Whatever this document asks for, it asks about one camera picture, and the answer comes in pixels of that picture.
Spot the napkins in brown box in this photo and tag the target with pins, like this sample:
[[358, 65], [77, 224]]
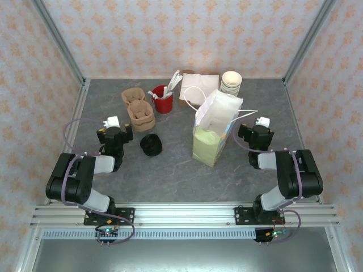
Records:
[[184, 103]]

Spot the black right mount plate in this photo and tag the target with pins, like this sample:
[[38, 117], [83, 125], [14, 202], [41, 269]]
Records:
[[244, 216]]

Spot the circuit board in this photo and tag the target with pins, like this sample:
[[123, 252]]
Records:
[[272, 234], [107, 233]]

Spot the black mount plate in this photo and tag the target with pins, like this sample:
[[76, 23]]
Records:
[[244, 216], [126, 216]]

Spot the left aluminium side rail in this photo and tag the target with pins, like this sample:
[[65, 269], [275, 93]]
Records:
[[80, 107]]

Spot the aluminium mounting rail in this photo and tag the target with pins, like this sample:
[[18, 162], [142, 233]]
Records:
[[184, 212]]

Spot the black left mount plate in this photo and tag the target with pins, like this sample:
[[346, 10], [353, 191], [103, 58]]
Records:
[[126, 216]]

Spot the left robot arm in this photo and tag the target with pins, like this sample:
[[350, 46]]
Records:
[[73, 181]]

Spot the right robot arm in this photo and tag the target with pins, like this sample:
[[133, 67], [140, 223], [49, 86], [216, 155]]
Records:
[[300, 175]]

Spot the right aluminium frame post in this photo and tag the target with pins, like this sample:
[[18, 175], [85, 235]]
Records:
[[309, 42]]

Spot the paper takeout bag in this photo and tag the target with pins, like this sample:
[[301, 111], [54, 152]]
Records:
[[207, 141]]

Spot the right aluminium side rail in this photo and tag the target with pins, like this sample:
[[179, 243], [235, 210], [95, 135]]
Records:
[[289, 99]]

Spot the stack of white napkins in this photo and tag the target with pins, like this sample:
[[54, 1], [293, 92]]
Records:
[[195, 82]]

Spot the red plastic cup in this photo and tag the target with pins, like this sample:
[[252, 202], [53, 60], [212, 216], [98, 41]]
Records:
[[163, 106]]

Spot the aluminium frame post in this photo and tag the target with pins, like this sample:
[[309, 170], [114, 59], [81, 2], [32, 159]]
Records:
[[309, 42], [59, 42]]

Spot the left circuit board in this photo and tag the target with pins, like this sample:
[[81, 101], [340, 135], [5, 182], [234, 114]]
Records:
[[107, 233]]

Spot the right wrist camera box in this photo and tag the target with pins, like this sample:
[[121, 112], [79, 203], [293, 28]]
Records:
[[262, 122]]

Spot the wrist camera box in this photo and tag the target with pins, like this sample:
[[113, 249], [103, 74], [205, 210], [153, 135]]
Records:
[[112, 122], [262, 122]]

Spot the aluminium side rail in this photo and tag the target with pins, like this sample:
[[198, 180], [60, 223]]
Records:
[[80, 107], [289, 99]]

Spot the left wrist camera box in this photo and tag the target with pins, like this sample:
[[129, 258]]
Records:
[[112, 122]]

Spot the stack of paper cups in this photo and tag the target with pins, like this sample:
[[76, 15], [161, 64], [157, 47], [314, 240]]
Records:
[[231, 79]]

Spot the stack of pulp cup carriers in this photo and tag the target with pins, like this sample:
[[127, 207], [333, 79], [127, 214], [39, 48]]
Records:
[[140, 119]]

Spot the right circuit board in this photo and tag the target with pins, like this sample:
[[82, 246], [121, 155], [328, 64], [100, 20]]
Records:
[[272, 234]]

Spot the grey metal base panel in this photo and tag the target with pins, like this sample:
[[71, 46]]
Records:
[[170, 255]]

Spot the left aluminium frame post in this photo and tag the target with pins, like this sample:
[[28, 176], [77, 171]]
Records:
[[59, 42]]

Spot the black cup lid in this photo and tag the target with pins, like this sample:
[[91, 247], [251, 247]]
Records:
[[151, 144]]

